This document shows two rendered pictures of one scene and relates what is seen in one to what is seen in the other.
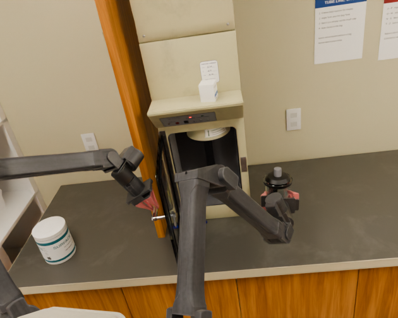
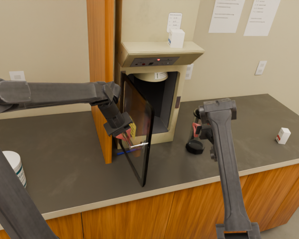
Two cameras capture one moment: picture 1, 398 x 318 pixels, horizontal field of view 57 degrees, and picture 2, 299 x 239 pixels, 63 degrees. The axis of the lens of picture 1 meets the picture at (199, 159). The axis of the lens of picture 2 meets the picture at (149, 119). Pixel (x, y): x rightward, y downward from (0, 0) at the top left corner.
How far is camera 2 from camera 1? 0.60 m
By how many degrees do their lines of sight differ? 25
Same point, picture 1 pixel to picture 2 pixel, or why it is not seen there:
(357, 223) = (242, 143)
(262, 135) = not seen: hidden behind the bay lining
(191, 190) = (226, 119)
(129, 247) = (82, 174)
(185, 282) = (237, 202)
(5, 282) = (45, 232)
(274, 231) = not seen: hidden behind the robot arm
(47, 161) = (62, 90)
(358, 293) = (243, 189)
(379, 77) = (241, 48)
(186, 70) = (156, 18)
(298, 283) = (213, 188)
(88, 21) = not seen: outside the picture
